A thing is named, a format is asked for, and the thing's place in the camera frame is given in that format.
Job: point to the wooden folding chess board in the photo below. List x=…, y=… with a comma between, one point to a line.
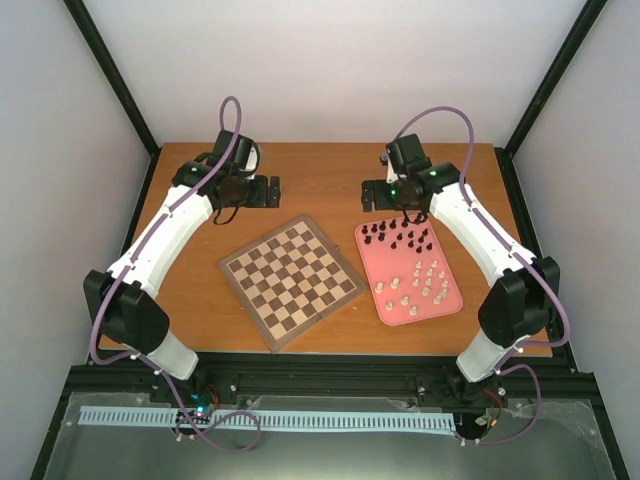
x=290, y=279

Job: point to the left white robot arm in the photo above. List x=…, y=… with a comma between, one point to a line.
x=122, y=300

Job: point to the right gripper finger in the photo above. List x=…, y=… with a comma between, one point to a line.
x=367, y=187
x=367, y=205

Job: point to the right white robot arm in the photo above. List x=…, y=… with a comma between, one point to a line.
x=522, y=287

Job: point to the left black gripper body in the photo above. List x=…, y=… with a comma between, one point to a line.
x=248, y=197

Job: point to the black aluminium frame rail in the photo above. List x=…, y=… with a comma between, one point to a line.
x=431, y=381

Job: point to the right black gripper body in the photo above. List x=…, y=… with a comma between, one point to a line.
x=394, y=199

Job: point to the light blue cable duct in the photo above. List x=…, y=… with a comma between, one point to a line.
x=272, y=421

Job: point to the pink rubber tray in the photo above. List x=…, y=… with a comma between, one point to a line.
x=407, y=248

